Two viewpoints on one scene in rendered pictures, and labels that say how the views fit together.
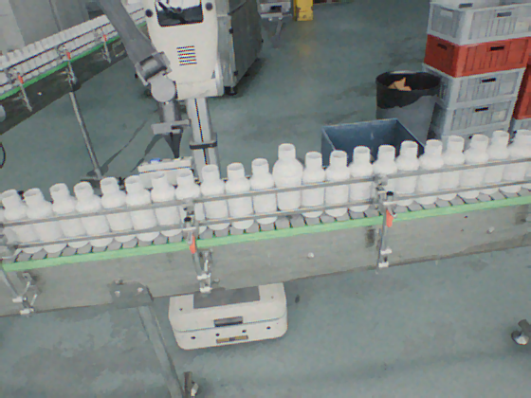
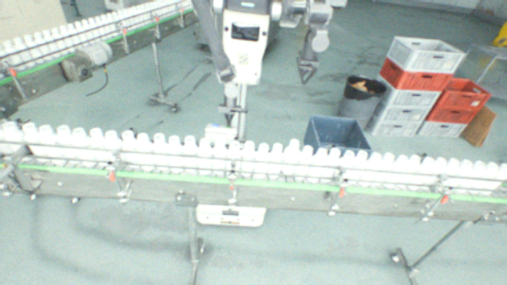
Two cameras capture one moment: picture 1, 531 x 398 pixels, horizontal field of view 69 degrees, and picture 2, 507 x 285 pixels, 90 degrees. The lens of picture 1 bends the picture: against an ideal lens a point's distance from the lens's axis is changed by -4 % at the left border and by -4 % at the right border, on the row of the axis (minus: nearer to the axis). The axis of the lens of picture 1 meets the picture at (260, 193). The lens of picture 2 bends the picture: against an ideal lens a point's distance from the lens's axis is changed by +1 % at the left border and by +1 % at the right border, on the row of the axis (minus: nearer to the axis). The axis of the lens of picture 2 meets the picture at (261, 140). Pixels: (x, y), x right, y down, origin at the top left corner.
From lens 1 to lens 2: 23 cm
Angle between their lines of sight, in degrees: 6
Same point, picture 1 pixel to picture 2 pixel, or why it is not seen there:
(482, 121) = (405, 118)
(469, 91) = (402, 99)
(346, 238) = (314, 194)
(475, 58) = (412, 80)
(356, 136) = (329, 124)
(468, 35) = (412, 66)
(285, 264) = (277, 200)
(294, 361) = (263, 242)
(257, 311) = (248, 210)
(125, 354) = (163, 218)
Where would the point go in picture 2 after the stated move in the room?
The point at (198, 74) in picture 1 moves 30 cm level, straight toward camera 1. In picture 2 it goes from (247, 71) to (249, 99)
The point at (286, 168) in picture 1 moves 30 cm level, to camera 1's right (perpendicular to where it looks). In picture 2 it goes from (292, 153) to (365, 161)
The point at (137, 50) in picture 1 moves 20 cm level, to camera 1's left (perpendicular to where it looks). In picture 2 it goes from (220, 63) to (170, 56)
